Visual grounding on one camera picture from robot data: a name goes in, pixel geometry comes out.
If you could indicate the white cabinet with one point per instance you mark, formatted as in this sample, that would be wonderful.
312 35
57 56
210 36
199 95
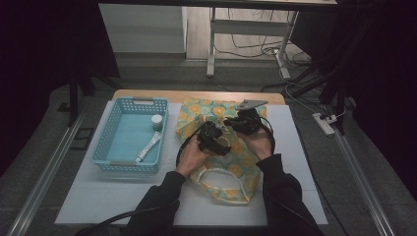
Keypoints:
141 29

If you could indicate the person's right hand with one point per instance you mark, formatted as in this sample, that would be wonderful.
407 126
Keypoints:
259 144

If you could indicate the black metal stand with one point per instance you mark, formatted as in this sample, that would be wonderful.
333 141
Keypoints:
73 98
341 98

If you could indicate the light blue perforated plastic basket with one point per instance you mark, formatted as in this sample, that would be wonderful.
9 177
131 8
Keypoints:
131 131

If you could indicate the white ointment tube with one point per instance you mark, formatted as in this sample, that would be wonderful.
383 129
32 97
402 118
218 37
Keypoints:
149 146

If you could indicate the orange-slice print fabric bag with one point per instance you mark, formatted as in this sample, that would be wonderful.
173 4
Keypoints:
242 160

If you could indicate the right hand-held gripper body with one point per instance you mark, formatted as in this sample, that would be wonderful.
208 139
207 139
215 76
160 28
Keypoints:
247 121

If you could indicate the person's left hand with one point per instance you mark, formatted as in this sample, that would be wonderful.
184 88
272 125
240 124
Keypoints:
190 157

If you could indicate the small white-capped jar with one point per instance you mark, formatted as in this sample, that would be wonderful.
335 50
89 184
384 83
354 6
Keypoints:
157 122

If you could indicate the desk with white frame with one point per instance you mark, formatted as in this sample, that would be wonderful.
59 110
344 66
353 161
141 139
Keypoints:
249 27

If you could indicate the white power strip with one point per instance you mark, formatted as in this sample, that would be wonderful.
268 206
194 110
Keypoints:
323 124

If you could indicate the aluminium floor rail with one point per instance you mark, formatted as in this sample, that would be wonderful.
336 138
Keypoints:
361 183
46 178

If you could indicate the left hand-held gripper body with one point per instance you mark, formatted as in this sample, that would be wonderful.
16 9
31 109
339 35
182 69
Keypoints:
209 134

